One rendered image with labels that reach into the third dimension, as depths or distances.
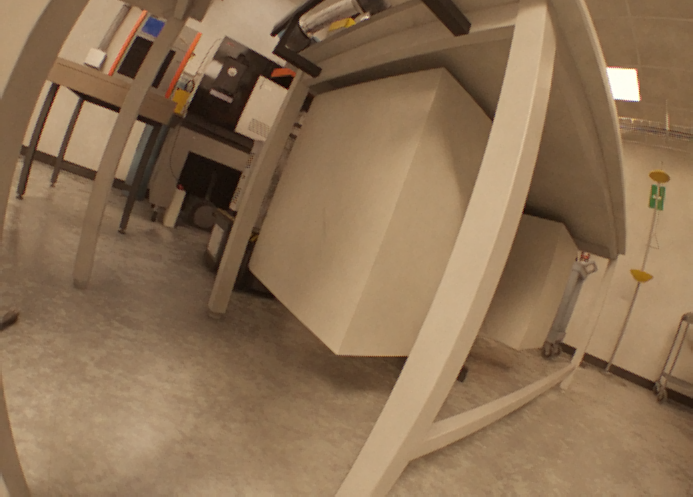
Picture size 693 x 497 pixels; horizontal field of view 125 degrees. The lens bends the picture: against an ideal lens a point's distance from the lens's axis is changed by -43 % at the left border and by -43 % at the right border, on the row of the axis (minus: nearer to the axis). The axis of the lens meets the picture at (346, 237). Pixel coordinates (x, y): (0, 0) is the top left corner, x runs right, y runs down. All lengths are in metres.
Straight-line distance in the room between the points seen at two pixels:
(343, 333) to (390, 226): 0.22
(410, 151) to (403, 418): 0.46
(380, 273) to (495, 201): 0.31
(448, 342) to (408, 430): 0.12
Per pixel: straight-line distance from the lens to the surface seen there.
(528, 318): 1.55
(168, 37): 0.99
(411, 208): 0.62
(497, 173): 0.39
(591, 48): 0.65
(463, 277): 0.37
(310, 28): 1.56
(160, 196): 2.27
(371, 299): 0.62
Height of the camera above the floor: 0.42
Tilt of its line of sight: 1 degrees down
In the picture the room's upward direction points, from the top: 21 degrees clockwise
